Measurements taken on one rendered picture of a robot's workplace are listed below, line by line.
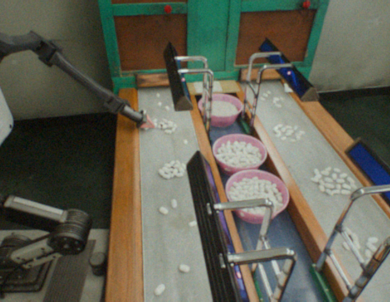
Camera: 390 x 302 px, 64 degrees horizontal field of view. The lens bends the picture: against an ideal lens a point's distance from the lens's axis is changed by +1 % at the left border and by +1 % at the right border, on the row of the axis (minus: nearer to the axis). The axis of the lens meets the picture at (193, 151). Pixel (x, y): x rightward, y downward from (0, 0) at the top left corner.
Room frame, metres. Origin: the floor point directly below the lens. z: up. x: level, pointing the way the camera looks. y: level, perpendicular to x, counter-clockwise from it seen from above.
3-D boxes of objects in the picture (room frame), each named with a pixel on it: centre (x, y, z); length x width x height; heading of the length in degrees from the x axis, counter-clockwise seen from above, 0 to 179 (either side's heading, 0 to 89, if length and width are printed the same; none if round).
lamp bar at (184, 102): (1.42, 0.09, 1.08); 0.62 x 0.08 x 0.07; 9
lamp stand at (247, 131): (1.49, -0.38, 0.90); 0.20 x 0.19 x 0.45; 9
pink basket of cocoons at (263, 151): (1.20, -0.23, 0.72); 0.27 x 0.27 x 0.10
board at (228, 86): (1.85, -0.12, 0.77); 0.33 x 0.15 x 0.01; 99
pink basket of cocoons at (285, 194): (0.92, -0.27, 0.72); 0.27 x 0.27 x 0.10
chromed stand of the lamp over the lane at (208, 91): (1.43, 0.01, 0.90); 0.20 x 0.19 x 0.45; 9
